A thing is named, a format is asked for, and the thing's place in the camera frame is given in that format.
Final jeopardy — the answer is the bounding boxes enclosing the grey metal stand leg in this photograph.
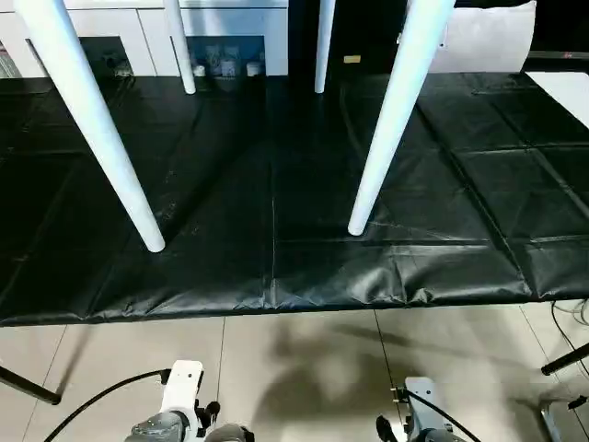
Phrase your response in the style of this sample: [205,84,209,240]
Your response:
[537,398,565,442]

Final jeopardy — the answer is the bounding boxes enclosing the black metal tube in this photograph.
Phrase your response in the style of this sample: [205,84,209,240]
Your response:
[540,344,589,377]

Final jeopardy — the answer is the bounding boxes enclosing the black work mat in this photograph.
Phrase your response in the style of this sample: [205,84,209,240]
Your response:
[0,71,589,328]

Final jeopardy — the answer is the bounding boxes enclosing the flat white board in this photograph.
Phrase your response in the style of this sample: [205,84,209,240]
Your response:
[524,69,589,117]

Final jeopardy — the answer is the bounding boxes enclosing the black box with gold label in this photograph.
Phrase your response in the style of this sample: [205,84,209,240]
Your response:
[287,0,407,77]

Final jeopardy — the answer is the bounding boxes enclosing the grey printed cushion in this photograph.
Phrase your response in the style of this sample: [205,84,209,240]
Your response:
[430,0,538,75]

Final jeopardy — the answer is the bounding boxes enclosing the white cabinet with glass doors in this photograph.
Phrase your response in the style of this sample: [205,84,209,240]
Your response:
[0,0,290,80]

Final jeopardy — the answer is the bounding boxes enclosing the black rod red band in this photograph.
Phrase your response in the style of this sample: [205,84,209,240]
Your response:
[524,51,589,64]

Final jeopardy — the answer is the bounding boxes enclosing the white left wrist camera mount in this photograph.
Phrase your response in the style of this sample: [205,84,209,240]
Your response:
[160,359,204,425]

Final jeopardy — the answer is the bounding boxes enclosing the black metal frame leg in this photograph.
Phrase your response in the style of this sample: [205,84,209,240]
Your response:
[0,321,93,406]

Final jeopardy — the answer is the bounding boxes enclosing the thin loose floor cables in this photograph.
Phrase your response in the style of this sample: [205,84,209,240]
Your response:
[550,298,589,354]

